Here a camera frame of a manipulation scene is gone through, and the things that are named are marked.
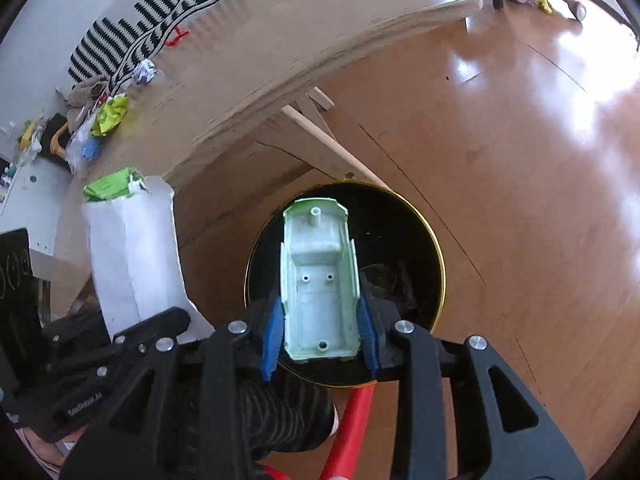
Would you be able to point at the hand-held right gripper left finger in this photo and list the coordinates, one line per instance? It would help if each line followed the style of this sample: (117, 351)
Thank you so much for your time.
(270, 345)

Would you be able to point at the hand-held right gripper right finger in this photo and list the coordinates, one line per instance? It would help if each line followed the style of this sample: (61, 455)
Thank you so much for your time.
(367, 342)

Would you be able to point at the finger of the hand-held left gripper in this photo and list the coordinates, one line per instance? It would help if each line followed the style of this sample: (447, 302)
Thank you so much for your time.
(150, 327)

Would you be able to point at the white carton with green top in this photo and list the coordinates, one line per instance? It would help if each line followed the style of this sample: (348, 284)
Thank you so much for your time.
(132, 255)

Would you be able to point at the green plastic toy car shell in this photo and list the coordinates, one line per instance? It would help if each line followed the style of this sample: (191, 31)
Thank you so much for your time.
(320, 280)

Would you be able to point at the black round plate gold rim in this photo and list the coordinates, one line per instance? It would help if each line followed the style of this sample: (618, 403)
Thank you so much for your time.
(400, 240)

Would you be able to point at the person's striped sock foot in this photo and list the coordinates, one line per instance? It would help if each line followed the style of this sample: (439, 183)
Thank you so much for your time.
(287, 415)

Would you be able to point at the clear plastic bag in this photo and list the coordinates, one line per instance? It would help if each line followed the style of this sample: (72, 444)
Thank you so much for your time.
(74, 155)

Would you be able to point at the yellow plastic packet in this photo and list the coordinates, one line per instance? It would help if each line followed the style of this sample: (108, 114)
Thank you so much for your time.
(27, 135)

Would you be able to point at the blue plastic piece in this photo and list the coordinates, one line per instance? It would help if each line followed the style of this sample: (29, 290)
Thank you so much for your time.
(90, 150)

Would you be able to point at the pink slipper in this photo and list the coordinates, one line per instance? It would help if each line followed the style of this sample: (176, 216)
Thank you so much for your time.
(37, 447)

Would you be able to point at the black bag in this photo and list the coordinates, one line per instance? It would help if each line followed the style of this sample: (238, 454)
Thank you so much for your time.
(54, 122)

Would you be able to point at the green yellow wrapper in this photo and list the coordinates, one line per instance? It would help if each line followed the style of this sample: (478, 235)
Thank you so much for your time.
(111, 116)

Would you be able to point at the brown plush toy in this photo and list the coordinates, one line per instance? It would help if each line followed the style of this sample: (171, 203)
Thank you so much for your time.
(85, 94)

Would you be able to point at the crumpled white blue paper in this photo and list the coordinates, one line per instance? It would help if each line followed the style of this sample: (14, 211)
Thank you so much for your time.
(145, 71)

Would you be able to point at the black white striped blanket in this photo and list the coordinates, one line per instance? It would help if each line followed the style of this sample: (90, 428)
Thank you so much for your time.
(150, 15)

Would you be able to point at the yellow small toy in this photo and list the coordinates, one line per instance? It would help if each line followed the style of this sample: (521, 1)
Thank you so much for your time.
(542, 4)

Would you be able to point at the red metal tube frame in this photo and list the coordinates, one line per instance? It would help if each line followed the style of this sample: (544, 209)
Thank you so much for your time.
(350, 430)

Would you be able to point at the wooden table leg frame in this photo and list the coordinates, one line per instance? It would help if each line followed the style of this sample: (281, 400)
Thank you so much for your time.
(325, 135)

